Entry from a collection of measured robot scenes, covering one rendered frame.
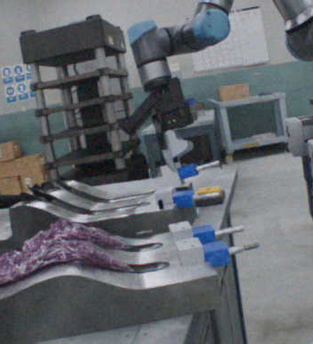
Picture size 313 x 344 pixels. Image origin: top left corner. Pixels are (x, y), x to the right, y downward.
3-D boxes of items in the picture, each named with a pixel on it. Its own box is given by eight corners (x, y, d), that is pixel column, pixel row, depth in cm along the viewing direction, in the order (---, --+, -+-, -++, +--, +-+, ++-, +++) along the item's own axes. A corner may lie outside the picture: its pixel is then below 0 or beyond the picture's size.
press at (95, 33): (154, 180, 646) (127, 30, 617) (135, 210, 495) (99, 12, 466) (88, 190, 660) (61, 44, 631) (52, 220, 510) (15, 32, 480)
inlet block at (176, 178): (223, 173, 112) (217, 150, 112) (221, 175, 107) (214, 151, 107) (170, 187, 115) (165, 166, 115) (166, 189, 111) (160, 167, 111)
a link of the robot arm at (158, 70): (133, 68, 110) (143, 73, 118) (138, 87, 110) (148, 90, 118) (163, 58, 108) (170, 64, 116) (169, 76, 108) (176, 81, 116)
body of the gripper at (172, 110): (189, 124, 107) (174, 73, 107) (153, 135, 109) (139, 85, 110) (195, 125, 115) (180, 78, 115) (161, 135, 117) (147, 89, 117)
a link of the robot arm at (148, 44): (161, 15, 110) (128, 21, 108) (175, 57, 110) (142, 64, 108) (152, 28, 118) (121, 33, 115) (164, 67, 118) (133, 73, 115)
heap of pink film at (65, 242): (131, 242, 88) (123, 202, 87) (134, 276, 70) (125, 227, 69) (-2, 265, 87) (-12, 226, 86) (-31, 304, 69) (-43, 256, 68)
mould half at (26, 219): (197, 215, 121) (188, 163, 119) (179, 250, 96) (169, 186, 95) (25, 233, 134) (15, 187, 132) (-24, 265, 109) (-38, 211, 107)
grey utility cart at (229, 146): (285, 149, 715) (276, 87, 702) (295, 153, 664) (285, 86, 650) (216, 160, 718) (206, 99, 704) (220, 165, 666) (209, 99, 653)
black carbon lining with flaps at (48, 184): (164, 198, 116) (158, 159, 115) (150, 216, 101) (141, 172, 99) (39, 212, 125) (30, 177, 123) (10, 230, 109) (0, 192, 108)
